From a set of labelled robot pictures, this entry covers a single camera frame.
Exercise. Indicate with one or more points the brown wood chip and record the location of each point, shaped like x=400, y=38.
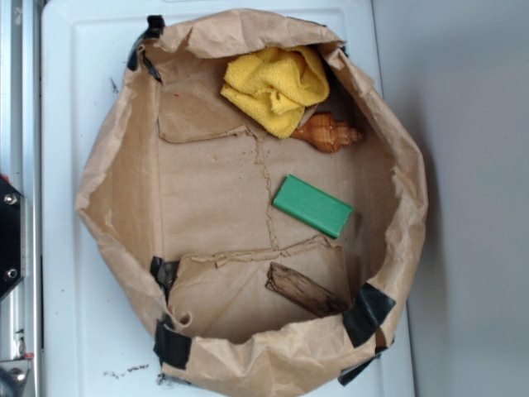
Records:
x=303, y=291

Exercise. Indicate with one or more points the brown paper bag bin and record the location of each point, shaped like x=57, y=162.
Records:
x=178, y=194

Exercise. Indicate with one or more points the green rectangular block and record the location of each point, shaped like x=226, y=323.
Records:
x=312, y=206

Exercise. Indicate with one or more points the orange conch seashell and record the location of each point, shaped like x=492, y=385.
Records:
x=327, y=134

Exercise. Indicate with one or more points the yellow microfiber cloth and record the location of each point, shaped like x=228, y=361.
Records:
x=275, y=86

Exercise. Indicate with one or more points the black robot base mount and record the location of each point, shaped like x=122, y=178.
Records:
x=11, y=242

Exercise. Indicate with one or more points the aluminium frame rail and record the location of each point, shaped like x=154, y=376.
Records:
x=21, y=324

